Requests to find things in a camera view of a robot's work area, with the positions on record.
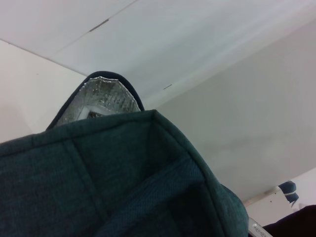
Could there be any clear plastic food container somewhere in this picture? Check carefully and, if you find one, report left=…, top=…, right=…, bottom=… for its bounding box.
left=80, top=105, right=112, bottom=119

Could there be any blue white-striped object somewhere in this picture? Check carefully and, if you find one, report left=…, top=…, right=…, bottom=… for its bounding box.
left=278, top=181, right=299, bottom=207

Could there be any white perforated device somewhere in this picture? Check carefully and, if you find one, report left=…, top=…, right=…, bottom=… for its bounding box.
left=247, top=216, right=270, bottom=237

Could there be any black fabric object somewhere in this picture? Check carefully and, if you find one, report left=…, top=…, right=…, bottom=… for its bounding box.
left=262, top=204, right=316, bottom=237

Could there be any dark teal insulated lunch bag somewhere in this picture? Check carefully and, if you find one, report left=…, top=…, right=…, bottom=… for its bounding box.
left=0, top=70, right=249, bottom=237

